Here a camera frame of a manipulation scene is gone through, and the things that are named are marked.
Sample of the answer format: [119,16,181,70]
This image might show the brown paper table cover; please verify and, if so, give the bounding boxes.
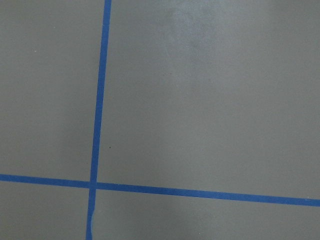
[0,0,320,240]

